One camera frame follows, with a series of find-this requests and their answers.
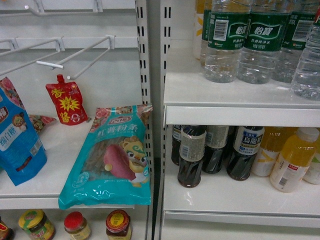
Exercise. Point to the blue sugar bag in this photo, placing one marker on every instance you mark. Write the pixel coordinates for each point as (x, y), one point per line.
(22, 154)

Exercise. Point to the white lower shelf board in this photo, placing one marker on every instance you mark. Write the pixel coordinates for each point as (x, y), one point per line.
(221, 199)

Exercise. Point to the yellow lid sauce jar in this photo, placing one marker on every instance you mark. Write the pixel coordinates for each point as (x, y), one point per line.
(36, 224)

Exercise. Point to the yellow vitamin drink right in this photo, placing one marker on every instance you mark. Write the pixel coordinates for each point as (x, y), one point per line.
(312, 175)

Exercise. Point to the dark tea bottle middle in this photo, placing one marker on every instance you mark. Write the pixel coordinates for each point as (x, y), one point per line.
(215, 144)

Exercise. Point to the teal sweet potato noodle bag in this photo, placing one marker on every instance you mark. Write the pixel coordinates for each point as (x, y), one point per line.
(112, 165)

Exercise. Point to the red lid sauce jar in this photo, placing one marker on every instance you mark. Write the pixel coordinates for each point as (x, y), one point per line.
(118, 225)

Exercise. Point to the red sauce pouch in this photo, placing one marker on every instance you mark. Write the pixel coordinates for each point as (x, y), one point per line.
(68, 101)

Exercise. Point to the red lid pale jar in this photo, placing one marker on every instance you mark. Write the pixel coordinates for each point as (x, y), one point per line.
(76, 225)

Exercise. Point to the yellow vitamin drink front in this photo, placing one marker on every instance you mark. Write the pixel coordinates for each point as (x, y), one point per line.
(294, 159)

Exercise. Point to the dark tea bottle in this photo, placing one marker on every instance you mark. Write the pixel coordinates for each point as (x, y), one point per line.
(215, 144)
(191, 155)

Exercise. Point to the white upper shelf board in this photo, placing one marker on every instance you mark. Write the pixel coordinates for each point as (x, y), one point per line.
(189, 98)

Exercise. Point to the water bottle second row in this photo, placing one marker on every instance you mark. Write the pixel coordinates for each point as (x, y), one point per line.
(268, 22)

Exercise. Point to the oolong tea bottle blue label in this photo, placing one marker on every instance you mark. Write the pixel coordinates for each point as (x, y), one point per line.
(245, 147)

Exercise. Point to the white display hook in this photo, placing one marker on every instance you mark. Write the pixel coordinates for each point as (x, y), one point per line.
(60, 64)

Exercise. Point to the yellow vitamin drink back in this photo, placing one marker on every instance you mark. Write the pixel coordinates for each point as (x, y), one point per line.
(272, 143)

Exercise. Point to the white perforated shelf upright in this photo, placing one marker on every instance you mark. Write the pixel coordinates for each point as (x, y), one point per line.
(150, 45)

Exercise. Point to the yellow vitamin drink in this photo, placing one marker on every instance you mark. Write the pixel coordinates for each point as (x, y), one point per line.
(312, 175)
(294, 159)
(272, 143)

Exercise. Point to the white shelf board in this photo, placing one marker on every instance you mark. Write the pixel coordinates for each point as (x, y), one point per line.
(221, 199)
(189, 98)

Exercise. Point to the dark tea bottle left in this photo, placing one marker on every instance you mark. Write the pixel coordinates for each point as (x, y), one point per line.
(191, 155)

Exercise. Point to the white left unit shelf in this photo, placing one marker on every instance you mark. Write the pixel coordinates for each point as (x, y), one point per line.
(62, 145)

